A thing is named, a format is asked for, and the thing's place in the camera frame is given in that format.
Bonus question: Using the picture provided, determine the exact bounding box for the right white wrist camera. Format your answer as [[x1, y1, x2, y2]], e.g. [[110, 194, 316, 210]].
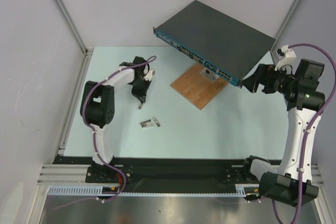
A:
[[275, 45, 297, 71]]

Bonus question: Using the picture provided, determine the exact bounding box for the silver SFP plug module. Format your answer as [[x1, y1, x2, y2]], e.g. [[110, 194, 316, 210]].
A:
[[140, 119, 152, 125]]

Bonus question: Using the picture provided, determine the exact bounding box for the white slotted cable duct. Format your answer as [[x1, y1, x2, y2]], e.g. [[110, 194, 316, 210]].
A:
[[48, 184, 259, 197]]

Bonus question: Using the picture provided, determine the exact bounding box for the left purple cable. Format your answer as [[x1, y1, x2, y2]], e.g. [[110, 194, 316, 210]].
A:
[[51, 55, 158, 210]]

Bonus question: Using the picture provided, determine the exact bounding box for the right aluminium frame post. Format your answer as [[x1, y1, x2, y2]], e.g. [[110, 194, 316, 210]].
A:
[[270, 0, 302, 51]]

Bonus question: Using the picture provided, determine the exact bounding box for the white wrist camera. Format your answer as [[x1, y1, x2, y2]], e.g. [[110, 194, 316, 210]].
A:
[[143, 69, 155, 81], [275, 45, 297, 71]]

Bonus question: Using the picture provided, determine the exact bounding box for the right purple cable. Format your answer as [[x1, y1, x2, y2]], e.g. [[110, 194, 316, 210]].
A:
[[246, 42, 336, 224]]

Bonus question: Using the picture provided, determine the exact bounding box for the black blue network switch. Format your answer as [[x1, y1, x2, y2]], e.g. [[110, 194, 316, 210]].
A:
[[153, 1, 275, 88]]

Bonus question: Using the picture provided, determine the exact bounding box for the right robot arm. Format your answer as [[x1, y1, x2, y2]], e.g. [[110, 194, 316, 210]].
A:
[[241, 59, 325, 207]]

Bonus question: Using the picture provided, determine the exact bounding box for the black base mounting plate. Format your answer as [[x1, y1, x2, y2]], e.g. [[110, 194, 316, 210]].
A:
[[54, 156, 259, 192]]

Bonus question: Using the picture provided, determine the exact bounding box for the aluminium frame post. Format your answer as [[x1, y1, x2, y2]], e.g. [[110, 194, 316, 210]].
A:
[[36, 0, 92, 57], [270, 0, 302, 51]]

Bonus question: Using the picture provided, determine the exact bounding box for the wooden base board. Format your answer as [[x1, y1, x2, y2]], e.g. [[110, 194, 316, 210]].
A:
[[170, 63, 229, 110]]

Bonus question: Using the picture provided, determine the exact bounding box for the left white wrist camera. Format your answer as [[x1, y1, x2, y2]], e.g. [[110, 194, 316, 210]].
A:
[[143, 69, 155, 81]]

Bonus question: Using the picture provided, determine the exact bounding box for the metal switch stand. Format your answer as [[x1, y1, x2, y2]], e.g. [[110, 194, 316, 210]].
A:
[[200, 68, 219, 82]]

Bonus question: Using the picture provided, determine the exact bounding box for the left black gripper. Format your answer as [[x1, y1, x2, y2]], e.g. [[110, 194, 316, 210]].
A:
[[130, 77, 151, 102]]

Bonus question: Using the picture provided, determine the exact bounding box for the purple cable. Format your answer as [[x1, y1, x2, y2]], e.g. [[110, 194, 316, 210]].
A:
[[51, 55, 158, 210], [246, 42, 336, 224]]

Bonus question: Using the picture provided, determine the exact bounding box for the left aluminium frame post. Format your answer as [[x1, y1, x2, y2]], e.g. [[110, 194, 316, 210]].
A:
[[36, 0, 92, 57]]

